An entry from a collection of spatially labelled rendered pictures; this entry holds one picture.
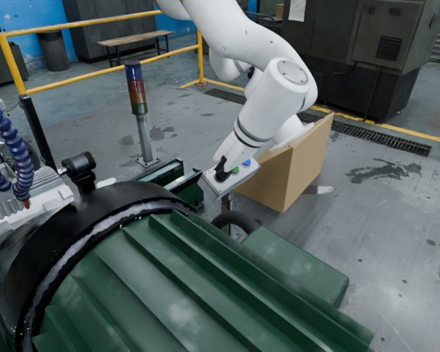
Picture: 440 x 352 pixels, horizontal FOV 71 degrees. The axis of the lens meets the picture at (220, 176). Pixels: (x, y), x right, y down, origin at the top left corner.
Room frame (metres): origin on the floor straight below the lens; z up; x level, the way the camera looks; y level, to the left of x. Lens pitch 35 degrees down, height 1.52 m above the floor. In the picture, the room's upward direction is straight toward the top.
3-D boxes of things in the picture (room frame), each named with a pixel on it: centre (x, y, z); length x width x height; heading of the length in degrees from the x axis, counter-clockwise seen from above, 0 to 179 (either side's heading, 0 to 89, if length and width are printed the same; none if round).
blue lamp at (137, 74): (1.14, 0.32, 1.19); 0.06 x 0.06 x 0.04
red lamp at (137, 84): (1.14, 0.32, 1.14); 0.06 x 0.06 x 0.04
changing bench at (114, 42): (5.77, 1.44, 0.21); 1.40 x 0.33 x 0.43; 140
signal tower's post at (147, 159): (1.14, 0.32, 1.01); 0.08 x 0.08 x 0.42; 47
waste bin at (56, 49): (5.35, 2.76, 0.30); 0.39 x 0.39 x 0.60
